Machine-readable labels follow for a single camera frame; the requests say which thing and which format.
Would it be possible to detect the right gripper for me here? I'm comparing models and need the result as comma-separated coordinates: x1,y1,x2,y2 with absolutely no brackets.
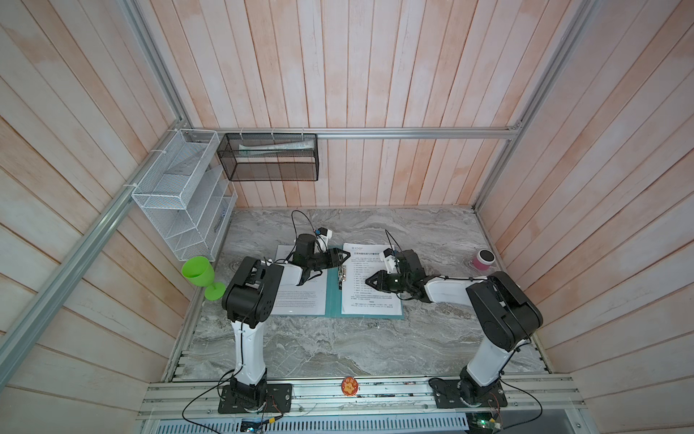
364,269,410,292

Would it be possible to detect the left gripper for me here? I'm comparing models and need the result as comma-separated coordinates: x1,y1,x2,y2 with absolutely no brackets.
307,247,351,271

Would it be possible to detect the printed paper stack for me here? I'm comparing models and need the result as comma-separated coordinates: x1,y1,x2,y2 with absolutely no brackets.
340,242,403,318

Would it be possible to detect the green file folder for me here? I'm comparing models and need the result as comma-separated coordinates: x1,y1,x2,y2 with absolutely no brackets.
325,243,403,319

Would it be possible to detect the printed paper sheet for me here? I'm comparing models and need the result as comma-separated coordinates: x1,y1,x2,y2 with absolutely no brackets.
272,271,328,316

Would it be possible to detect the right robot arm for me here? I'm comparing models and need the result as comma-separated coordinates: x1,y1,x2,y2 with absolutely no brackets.
365,249,543,409

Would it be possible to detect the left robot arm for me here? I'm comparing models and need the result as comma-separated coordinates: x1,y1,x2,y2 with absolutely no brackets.
222,227,350,408

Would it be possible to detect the metal folder clip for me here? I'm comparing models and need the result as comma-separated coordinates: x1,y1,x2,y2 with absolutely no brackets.
338,265,346,290

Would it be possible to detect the pink cylindrical speaker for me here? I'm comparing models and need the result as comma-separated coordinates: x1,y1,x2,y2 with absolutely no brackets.
472,249,496,271

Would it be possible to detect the black mesh basket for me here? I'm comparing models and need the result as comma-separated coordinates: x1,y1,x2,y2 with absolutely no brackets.
217,132,320,183

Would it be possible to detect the green plastic goblet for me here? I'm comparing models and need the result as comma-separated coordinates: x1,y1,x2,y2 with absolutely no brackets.
182,256,226,301

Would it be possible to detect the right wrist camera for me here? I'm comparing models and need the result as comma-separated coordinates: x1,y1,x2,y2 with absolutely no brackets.
380,248,399,274

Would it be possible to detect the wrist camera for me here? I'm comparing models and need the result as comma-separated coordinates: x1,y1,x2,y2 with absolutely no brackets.
380,248,399,274
314,227,333,252

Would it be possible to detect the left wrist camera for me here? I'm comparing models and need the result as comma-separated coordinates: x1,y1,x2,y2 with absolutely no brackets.
314,227,333,252

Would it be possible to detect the left camera cable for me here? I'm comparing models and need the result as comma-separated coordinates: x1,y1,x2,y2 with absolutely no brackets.
290,210,316,245

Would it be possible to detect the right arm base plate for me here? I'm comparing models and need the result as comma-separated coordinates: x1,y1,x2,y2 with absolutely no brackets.
428,377,508,409

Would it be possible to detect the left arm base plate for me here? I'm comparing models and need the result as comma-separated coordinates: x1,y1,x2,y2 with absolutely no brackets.
218,381,293,414

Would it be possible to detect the white wire mesh shelf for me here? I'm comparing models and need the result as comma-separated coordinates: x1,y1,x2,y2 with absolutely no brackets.
133,129,238,262

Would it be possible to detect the aluminium front rail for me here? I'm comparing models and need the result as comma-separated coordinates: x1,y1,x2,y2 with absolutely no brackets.
136,374,587,421

